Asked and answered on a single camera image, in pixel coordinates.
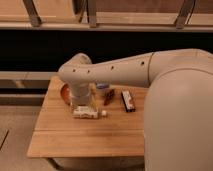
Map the white plastic bottle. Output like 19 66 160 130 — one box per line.
73 106 107 119

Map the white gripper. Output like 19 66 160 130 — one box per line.
69 88 100 118

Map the orange bowl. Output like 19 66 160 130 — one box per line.
60 84 70 105

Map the black candy bar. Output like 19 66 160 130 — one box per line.
121 90 136 112

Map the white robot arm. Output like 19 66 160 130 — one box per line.
58 49 213 171

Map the wooden table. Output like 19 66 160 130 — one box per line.
27 76 147 158

